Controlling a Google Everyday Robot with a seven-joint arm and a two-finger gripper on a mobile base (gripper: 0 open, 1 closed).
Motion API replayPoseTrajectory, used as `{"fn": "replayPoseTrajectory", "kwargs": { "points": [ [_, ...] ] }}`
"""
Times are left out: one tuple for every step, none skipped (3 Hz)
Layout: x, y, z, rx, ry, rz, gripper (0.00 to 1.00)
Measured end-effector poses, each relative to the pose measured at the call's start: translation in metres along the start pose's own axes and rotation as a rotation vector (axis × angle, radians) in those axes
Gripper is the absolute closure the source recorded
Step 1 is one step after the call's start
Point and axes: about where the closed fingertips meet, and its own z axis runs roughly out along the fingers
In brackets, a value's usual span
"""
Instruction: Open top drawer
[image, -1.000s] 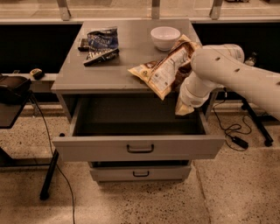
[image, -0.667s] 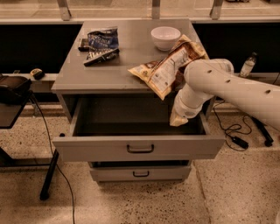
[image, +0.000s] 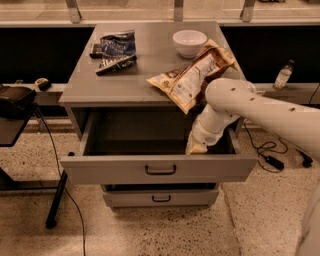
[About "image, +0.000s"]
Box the grey drawer cabinet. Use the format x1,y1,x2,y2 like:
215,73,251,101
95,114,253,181
58,21,249,209

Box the blue chip bag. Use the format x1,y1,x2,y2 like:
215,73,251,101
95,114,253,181
89,30,137,76

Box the yellow black tape measure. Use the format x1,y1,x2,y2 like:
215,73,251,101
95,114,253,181
35,78,52,91

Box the white ceramic bowl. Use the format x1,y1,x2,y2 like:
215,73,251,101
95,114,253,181
173,30,207,58

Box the black stand leg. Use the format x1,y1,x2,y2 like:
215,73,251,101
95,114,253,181
300,151,313,168

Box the black power adapter cable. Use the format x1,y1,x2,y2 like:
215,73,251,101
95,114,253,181
243,121,290,174

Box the thin black floor cable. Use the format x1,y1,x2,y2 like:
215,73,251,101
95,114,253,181
34,107,87,256

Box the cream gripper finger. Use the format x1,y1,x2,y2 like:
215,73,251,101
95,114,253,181
185,140,207,155

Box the grey bottom drawer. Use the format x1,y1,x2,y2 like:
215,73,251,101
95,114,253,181
103,189,219,208

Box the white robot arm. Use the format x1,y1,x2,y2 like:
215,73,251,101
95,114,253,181
186,78,320,256

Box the clear plastic bottle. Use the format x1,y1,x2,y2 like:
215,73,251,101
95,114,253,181
273,59,295,90

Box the grey drawer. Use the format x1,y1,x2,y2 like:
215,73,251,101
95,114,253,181
60,108,257,184
103,189,219,208

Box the grey top drawer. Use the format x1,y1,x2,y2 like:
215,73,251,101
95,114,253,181
60,108,257,184

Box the brown white chip bag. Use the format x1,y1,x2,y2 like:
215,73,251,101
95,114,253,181
148,39,240,114

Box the black bag on table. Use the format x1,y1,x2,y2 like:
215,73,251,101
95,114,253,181
0,84,36,119

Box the black side table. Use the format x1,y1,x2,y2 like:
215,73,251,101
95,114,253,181
0,102,77,230

